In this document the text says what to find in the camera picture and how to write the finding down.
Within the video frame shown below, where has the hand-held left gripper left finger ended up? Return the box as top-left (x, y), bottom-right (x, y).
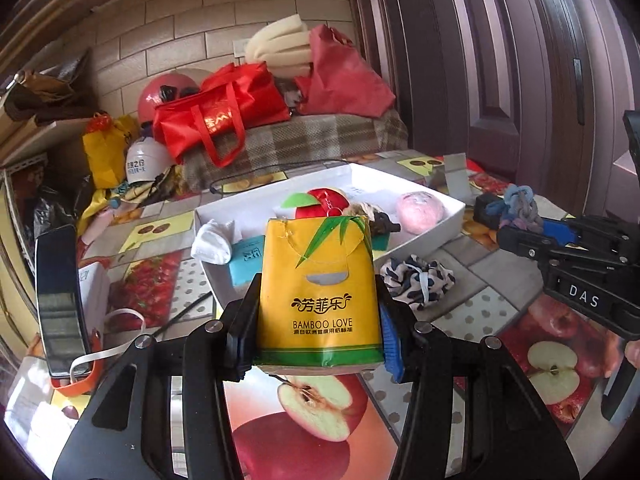
top-left (50, 272), bottom-right (263, 480)

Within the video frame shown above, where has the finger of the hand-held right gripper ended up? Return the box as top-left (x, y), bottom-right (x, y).
top-left (540, 214), bottom-right (640, 261)
top-left (496, 225), bottom-right (581, 264)

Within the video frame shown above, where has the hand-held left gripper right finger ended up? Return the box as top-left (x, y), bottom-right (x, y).
top-left (375, 277), bottom-right (578, 480)

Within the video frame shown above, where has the blue grey knitted rope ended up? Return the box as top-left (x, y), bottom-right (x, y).
top-left (497, 184), bottom-right (544, 233)

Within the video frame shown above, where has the yellow tissue pack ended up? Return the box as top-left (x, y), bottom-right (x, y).
top-left (251, 216), bottom-right (387, 375)

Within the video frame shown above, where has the pink round sponge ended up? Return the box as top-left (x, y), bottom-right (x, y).
top-left (396, 192), bottom-right (447, 235)

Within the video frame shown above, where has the white cardboard box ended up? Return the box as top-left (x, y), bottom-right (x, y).
top-left (192, 162), bottom-right (466, 301)

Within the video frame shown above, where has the dark brown soft item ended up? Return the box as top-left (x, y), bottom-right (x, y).
top-left (371, 212), bottom-right (402, 236)

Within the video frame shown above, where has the black power adapter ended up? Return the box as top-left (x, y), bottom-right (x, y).
top-left (473, 192), bottom-right (506, 228)

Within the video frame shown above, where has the white navy dotted scrunchie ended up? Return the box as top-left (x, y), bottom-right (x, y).
top-left (379, 255), bottom-right (456, 311)

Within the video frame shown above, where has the fruit print tablecloth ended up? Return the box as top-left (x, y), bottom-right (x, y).
top-left (0, 150), bottom-right (640, 480)

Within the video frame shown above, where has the teal packet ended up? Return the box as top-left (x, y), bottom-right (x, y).
top-left (229, 236), bottom-right (266, 288)

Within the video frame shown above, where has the white sock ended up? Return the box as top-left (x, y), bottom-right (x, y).
top-left (191, 219), bottom-right (237, 265)

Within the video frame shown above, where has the beige fluffy item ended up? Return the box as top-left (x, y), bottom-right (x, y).
top-left (349, 201), bottom-right (386, 219)

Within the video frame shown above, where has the white ribbon loop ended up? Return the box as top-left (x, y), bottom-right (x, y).
top-left (70, 307), bottom-right (146, 376)

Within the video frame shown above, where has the white charger box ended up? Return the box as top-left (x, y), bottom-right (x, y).
top-left (77, 264), bottom-right (112, 334)

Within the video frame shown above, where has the dark brown door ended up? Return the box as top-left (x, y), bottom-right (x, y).
top-left (345, 0), bottom-right (640, 211)

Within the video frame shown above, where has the black smartphone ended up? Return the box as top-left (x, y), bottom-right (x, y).
top-left (34, 225), bottom-right (96, 378)

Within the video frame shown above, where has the white helmet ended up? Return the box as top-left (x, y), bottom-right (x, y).
top-left (125, 137), bottom-right (173, 186)

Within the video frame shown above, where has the plaid covered bench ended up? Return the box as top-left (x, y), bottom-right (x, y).
top-left (180, 110), bottom-right (410, 193)

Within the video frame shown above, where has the red tote bag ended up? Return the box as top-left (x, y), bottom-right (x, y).
top-left (152, 62), bottom-right (292, 168)

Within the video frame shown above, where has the yellow shopping bag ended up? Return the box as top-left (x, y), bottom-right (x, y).
top-left (82, 115), bottom-right (141, 190)

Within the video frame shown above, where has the black plastic bag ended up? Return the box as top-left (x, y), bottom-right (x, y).
top-left (32, 185), bottom-right (81, 241)

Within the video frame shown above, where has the dark red fabric bag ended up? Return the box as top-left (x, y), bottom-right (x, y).
top-left (294, 25), bottom-right (397, 117)

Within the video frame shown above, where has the metal storage shelf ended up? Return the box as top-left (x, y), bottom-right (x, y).
top-left (0, 110), bottom-right (101, 241)

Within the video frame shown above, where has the cream foam sheet roll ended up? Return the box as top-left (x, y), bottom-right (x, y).
top-left (243, 15), bottom-right (316, 78)

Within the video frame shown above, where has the black cable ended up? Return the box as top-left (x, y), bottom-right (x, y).
top-left (145, 290), bottom-right (213, 341)

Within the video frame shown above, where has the metal bracket stand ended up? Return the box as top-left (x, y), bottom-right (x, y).
top-left (425, 154), bottom-right (476, 196)

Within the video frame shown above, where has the red apple plush keychain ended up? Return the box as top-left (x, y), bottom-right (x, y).
top-left (281, 187), bottom-right (351, 222)

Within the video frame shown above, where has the orange strap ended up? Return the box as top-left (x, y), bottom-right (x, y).
top-left (52, 355), bottom-right (104, 396)

